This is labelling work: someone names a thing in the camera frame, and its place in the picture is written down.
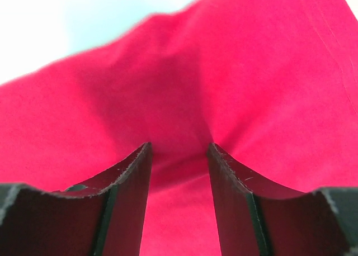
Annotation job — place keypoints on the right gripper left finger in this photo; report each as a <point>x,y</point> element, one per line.
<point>103,215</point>

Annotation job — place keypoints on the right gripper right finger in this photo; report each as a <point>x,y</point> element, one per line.
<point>257,216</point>

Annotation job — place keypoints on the magenta t shirt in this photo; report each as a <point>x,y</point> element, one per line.
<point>273,82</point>

